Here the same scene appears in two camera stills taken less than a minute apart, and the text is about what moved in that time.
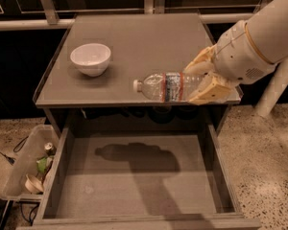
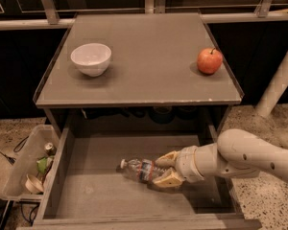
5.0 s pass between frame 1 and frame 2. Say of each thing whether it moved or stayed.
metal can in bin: stayed
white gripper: moved
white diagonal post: stayed
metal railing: stayed
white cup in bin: stayed
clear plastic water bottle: moved
